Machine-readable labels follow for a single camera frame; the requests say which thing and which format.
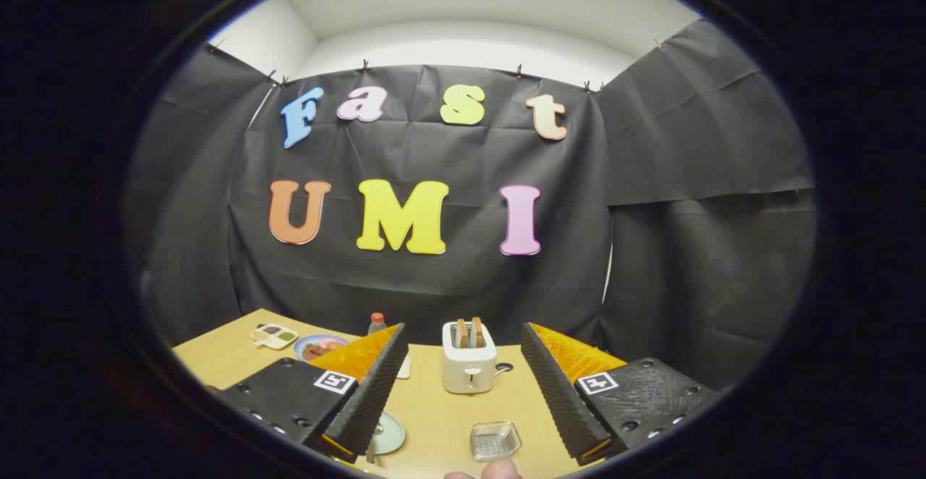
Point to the white divided sauce dish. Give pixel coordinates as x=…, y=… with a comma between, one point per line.
x=273, y=336

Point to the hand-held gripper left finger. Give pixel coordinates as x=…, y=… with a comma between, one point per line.
x=376, y=399

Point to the clear red-capped water bottle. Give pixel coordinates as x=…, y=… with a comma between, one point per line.
x=377, y=321

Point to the brown toast slice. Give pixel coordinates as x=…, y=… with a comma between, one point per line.
x=477, y=333
x=461, y=334

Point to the clear square glass dish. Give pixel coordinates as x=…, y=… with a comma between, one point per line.
x=495, y=441

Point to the white square coaster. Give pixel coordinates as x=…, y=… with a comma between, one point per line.
x=404, y=367

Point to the brown steak piece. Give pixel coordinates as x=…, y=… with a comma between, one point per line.
x=316, y=352

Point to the pale green plate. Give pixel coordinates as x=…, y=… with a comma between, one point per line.
x=391, y=435

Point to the white toaster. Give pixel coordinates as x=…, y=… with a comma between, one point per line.
x=469, y=374

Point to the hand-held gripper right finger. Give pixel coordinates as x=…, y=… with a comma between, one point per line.
x=557, y=399

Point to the blue plate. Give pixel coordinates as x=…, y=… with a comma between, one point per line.
x=305, y=344

